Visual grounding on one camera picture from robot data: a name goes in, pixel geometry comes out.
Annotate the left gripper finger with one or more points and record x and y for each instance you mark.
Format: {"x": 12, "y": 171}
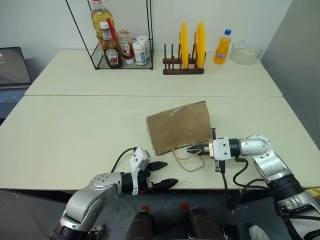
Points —
{"x": 165, "y": 183}
{"x": 158, "y": 165}

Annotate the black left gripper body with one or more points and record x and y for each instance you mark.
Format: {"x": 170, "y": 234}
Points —
{"x": 144, "y": 180}

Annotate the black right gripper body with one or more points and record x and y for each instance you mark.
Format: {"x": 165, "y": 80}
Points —
{"x": 210, "y": 149}

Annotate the brown paper bag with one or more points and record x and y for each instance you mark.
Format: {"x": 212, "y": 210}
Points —
{"x": 177, "y": 125}

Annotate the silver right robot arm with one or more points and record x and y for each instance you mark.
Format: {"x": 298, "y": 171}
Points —
{"x": 270, "y": 162}

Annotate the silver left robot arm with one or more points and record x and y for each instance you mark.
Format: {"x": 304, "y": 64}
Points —
{"x": 100, "y": 190}

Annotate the dark rounded shape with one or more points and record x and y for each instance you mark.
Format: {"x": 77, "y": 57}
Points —
{"x": 203, "y": 225}
{"x": 141, "y": 226}

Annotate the brown wooden dish rack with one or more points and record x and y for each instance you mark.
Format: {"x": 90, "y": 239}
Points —
{"x": 183, "y": 70}

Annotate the white shoe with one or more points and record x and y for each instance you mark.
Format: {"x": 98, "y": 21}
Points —
{"x": 257, "y": 232}

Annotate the orange soda bottle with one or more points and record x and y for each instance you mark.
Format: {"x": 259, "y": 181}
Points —
{"x": 221, "y": 51}

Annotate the yellow plate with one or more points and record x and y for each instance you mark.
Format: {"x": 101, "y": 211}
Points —
{"x": 184, "y": 45}
{"x": 200, "y": 45}

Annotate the clear glass bowl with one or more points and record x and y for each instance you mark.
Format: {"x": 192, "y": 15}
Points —
{"x": 246, "y": 55}

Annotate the white spice shaker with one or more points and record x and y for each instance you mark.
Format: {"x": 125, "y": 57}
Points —
{"x": 140, "y": 53}
{"x": 145, "y": 42}

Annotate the yellow object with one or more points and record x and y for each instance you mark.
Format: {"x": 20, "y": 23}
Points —
{"x": 314, "y": 193}

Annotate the glass Heinz ketchup bottle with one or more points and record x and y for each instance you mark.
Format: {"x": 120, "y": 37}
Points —
{"x": 112, "y": 53}

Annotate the red squeeze ketchup bottle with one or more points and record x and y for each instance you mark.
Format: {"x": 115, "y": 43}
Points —
{"x": 126, "y": 48}

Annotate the cooking oil bottle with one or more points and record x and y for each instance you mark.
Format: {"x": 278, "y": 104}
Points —
{"x": 98, "y": 17}

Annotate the grey laptop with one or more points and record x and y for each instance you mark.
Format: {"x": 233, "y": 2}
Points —
{"x": 12, "y": 72}

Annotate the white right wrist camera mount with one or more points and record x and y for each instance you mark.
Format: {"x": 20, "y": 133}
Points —
{"x": 221, "y": 148}

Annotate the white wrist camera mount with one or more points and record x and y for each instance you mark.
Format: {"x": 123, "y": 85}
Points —
{"x": 221, "y": 148}
{"x": 138, "y": 157}

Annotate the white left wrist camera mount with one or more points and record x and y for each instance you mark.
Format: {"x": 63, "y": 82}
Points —
{"x": 138, "y": 157}

